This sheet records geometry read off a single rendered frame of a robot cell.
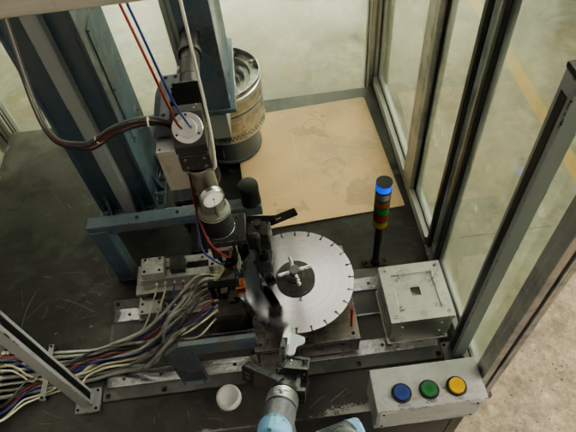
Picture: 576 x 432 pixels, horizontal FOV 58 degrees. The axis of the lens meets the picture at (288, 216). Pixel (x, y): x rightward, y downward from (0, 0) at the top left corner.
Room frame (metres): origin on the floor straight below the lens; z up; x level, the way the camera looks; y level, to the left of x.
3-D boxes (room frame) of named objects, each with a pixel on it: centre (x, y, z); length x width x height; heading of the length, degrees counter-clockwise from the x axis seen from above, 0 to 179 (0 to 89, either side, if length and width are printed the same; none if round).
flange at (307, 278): (0.75, 0.00, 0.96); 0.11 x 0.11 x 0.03
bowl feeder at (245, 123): (1.52, 0.18, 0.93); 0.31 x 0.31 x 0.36
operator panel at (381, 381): (0.42, -0.30, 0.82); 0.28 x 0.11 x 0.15; 90
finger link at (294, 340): (0.56, 0.02, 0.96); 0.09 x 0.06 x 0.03; 167
